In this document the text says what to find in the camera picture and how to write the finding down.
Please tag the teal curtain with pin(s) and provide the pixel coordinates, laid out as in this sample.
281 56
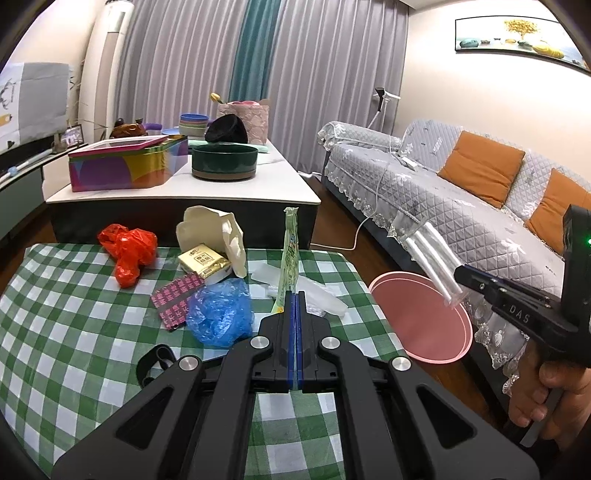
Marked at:
254 46

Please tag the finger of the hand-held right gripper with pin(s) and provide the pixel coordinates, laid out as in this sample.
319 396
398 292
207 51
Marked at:
526 318
480 279

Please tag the clear plastic wrapper roll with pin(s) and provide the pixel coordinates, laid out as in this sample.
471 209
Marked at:
434 258

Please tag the framed wall painting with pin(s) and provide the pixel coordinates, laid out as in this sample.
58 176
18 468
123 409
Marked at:
508 37

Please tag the white floor stand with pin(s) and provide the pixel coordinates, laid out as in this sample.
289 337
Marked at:
387 96

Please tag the person's right hand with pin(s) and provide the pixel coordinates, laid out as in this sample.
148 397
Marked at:
526 401

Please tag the white tower air conditioner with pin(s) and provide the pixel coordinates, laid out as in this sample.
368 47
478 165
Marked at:
108 69

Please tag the brown teapot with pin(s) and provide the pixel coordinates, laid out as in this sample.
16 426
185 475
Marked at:
127 129

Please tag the blue plastic bag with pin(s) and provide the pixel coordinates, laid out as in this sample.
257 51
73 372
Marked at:
221 309

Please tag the red plastic bag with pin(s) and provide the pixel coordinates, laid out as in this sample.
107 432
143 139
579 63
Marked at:
131 251

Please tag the yellow tissue packet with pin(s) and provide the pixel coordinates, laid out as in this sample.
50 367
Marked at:
203 261

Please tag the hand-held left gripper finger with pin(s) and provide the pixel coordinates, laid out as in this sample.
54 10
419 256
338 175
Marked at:
291 344
298 344

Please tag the white top coffee table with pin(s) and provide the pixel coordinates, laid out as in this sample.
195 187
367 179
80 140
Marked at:
258 184

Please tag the dark green round box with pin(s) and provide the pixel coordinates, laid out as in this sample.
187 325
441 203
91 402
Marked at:
224 161

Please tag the crumpled cream paper bag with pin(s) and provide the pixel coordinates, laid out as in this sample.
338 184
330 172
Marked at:
203 226

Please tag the white charger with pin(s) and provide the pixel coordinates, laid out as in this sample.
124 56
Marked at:
408 162

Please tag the green checked tablecloth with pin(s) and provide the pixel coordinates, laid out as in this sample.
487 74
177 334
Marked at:
69 323

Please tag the colourful tin box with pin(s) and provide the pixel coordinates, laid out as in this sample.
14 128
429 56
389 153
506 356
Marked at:
115 173

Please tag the dark green media cabinet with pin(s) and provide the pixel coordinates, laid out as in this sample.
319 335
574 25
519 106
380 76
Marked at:
18 194

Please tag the orange cushion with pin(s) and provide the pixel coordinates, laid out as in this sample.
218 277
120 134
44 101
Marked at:
554 207
482 168

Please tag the small picture frame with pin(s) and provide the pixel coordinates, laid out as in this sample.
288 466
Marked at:
72 136

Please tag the long green plastic wrapper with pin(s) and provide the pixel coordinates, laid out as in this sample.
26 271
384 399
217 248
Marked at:
290 249

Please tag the stack of pastel bowls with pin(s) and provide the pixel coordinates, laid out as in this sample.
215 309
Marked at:
193 124

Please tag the pink patterned wrapper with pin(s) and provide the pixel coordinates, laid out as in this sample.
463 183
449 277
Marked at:
175 300

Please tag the pink round bin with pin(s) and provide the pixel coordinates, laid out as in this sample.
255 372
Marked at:
415 318

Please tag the pink quilted bag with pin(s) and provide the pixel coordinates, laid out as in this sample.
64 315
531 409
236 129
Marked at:
256 122

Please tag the grey quilted sofa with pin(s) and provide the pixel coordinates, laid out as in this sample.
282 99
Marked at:
438 207

